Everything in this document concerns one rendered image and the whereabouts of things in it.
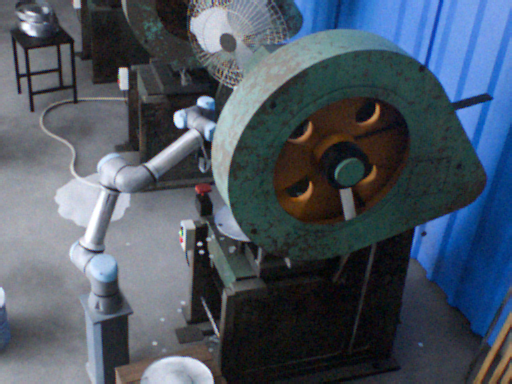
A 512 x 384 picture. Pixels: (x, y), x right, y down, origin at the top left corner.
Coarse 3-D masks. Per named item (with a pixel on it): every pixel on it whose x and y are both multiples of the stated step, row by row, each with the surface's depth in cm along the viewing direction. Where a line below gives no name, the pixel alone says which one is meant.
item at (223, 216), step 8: (224, 208) 305; (216, 216) 300; (224, 216) 300; (232, 216) 300; (216, 224) 296; (224, 224) 295; (232, 224) 296; (224, 232) 290; (232, 232) 291; (240, 232) 291; (248, 240) 286
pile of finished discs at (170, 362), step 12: (156, 360) 283; (168, 360) 284; (180, 360) 285; (192, 360) 284; (144, 372) 278; (156, 372) 278; (168, 372) 278; (180, 372) 278; (192, 372) 279; (204, 372) 279
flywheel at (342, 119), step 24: (312, 120) 229; (336, 120) 231; (384, 120) 237; (288, 144) 231; (312, 144) 234; (336, 144) 230; (360, 144) 240; (384, 144) 242; (408, 144) 244; (288, 168) 237; (312, 168) 240; (336, 168) 228; (360, 168) 228; (384, 168) 249; (288, 192) 243; (312, 192) 246; (336, 192) 249; (360, 192) 252; (384, 192) 253; (312, 216) 252; (336, 216) 255
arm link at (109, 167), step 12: (108, 156) 286; (120, 156) 286; (108, 168) 282; (120, 168) 279; (108, 180) 283; (108, 192) 286; (120, 192) 286; (96, 204) 290; (108, 204) 288; (96, 216) 290; (108, 216) 291; (96, 228) 292; (108, 228) 295; (84, 240) 295; (96, 240) 293; (72, 252) 299; (84, 252) 294; (96, 252) 294; (84, 264) 293
